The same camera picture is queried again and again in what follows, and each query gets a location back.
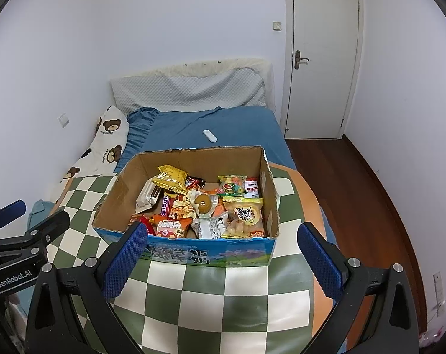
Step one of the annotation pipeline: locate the green checkered blanket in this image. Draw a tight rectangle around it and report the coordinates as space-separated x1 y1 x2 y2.
9 166 360 354

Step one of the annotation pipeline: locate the white door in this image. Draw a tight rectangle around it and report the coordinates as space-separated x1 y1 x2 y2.
282 0 364 140

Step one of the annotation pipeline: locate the bear print pillow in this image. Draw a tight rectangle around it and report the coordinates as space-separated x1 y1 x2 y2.
46 105 129 207

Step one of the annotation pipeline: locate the silver white snack packet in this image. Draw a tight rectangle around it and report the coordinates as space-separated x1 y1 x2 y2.
191 217 229 240

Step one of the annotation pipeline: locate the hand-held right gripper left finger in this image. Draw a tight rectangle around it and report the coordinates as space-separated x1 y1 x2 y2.
26 221 150 354

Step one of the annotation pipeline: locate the white quilted headboard cushion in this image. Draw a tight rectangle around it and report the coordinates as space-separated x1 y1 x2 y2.
110 58 276 115

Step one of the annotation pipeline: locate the yellow biscuit packet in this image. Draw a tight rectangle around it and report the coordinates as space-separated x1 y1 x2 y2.
221 197 266 240

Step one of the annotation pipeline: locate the yellow instant noodle packet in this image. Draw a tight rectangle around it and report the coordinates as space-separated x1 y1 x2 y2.
160 176 206 222

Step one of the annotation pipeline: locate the clear packet with brown ball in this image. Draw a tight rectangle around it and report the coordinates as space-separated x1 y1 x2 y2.
189 191 219 219

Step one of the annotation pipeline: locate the pale cloth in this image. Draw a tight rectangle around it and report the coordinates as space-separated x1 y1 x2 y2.
5 291 28 340

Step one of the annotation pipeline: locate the orange packet with white circle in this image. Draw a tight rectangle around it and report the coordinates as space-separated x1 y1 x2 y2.
153 214 193 239

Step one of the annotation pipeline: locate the gold foil snack packet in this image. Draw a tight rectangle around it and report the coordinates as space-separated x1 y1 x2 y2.
152 165 188 195

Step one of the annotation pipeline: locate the colourful candy packet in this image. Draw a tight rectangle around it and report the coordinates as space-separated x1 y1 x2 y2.
217 175 247 196

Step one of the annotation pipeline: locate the printed cardboard box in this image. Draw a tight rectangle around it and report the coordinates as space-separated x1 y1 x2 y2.
91 145 281 268

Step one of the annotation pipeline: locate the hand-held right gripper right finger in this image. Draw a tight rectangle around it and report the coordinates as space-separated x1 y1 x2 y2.
297 222 421 354

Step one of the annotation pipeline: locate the light blue cloth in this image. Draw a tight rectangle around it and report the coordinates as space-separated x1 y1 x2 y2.
27 199 58 229

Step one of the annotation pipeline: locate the blue bedsheet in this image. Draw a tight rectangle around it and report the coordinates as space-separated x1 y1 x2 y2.
114 106 297 174

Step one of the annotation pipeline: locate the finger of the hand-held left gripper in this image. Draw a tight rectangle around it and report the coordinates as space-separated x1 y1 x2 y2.
0 209 70 257
0 200 27 242

